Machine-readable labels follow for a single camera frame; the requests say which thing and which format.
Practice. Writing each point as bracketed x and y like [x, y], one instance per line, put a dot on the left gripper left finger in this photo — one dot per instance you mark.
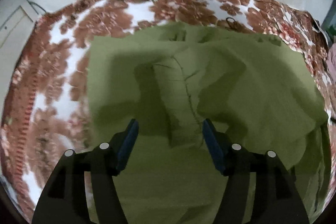
[63, 198]

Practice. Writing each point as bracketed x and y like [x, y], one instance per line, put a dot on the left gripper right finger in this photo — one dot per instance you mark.
[276, 197]

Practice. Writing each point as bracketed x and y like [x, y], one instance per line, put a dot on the olive green large garment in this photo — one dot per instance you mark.
[171, 78]

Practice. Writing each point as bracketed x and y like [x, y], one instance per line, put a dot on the floral brown red blanket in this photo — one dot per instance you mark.
[45, 109]

